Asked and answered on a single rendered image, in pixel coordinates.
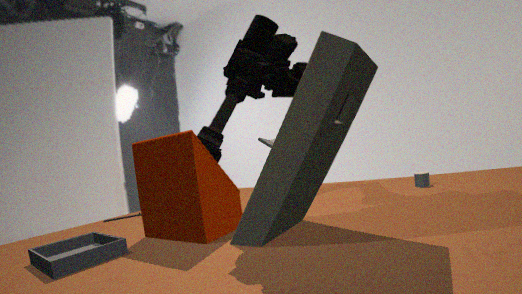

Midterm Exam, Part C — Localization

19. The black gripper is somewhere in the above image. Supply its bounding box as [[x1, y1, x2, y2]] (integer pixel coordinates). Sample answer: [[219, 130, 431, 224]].
[[245, 54, 308, 99]]

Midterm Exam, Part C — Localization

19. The dark grey cylinder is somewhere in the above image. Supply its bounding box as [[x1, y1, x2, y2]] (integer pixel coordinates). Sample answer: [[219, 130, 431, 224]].
[[414, 172, 430, 187]]

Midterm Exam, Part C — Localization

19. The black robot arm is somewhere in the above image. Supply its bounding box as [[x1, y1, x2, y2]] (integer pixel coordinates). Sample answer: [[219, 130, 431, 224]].
[[197, 15, 298, 163]]

